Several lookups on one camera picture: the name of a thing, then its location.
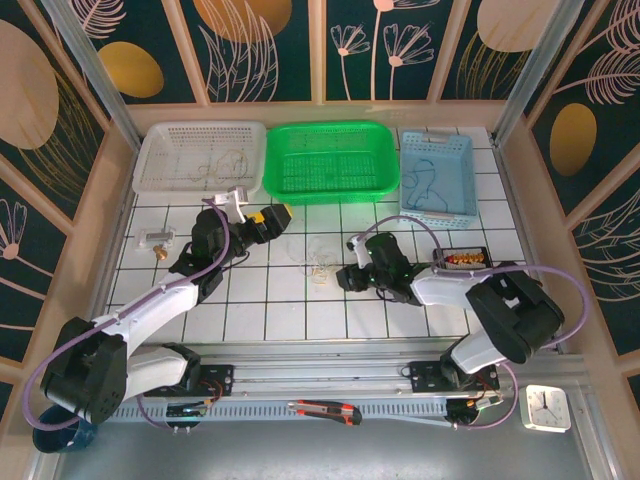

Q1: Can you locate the thin blue wire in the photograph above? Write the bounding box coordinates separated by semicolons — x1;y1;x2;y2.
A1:
419;184;451;211
403;158;439;209

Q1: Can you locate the black terminal block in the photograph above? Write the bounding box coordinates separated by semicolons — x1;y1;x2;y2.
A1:
430;244;492;272

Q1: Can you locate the green plastic basket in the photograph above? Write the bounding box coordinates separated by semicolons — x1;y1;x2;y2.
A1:
263;121;401;206

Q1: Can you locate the white plastic basket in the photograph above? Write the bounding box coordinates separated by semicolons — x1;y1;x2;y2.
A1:
132;121;268;196

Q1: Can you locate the light blue plastic basket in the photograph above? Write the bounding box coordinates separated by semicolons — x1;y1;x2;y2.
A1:
398;128;479;230

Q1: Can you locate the orange black utility knife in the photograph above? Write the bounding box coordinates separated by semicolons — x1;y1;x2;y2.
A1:
286;398;364;428

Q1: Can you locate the small controller board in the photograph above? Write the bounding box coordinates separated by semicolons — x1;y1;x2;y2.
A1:
164;402;211;419
446;392;504;419

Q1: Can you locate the small white desk clock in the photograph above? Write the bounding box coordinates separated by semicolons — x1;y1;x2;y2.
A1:
518;383;573;434

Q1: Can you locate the dark blue tape roll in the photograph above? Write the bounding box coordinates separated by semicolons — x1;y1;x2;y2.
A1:
31;403;100;455

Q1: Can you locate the aluminium table edge rail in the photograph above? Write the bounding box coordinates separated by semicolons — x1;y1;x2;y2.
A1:
492;139;569;354
102;144;140;321

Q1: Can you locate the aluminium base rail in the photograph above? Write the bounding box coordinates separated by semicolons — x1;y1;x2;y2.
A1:
119;339;586;399

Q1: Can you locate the perforated metal cable tray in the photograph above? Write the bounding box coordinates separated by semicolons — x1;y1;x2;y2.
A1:
107;397;454;431

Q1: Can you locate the aluminium frame post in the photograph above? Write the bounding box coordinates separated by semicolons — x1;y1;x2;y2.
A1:
489;0;566;146
39;0;144;151

